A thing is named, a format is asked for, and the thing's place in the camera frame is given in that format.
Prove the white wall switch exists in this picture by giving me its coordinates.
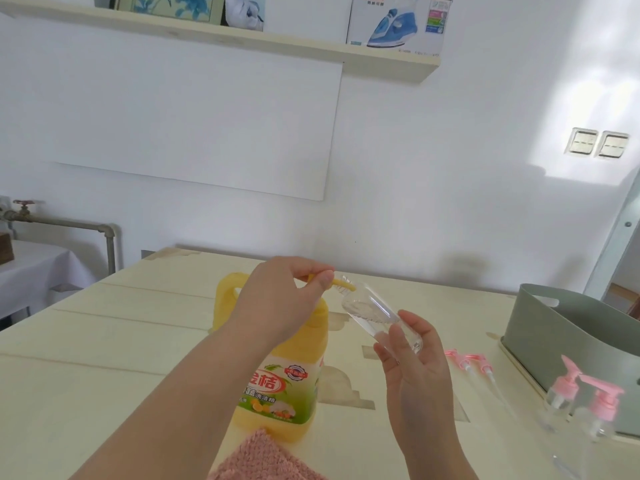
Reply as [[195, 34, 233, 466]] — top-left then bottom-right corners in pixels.
[[595, 130, 631, 159], [565, 127, 599, 157]]

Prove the person's left hand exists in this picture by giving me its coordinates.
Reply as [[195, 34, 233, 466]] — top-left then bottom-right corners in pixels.
[[229, 256, 336, 348]]

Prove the white iron packaging box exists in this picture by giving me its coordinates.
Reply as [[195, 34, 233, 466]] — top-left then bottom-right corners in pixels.
[[345, 0, 453, 53]]

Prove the white wall board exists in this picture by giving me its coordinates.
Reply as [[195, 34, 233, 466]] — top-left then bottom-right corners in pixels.
[[45, 34, 345, 201]]

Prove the grey metal pipe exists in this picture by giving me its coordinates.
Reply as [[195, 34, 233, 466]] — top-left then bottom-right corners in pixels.
[[5, 209, 119, 275]]

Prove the white tablecloth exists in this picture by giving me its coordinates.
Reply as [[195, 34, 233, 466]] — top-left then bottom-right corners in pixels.
[[0, 239, 96, 321]]

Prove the person's right hand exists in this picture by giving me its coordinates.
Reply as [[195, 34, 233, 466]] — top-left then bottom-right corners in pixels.
[[373, 309, 459, 445]]

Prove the pink textured cloth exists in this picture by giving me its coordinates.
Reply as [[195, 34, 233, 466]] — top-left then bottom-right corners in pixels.
[[207, 428, 329, 480]]

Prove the white door frame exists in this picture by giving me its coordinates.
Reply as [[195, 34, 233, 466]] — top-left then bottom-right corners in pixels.
[[582, 169, 640, 301]]

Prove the yellow detergent jug with pump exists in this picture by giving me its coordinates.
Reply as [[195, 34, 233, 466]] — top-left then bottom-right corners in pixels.
[[212, 272, 356, 443]]

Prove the white rounded shelf item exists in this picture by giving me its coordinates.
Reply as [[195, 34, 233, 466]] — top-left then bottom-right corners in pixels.
[[223, 0, 266, 31]]

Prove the grey-green plastic basket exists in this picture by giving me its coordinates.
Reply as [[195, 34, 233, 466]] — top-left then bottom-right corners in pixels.
[[502, 283, 640, 438]]

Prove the person's left forearm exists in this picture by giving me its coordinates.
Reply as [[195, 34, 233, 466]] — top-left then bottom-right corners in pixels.
[[69, 329, 251, 480]]

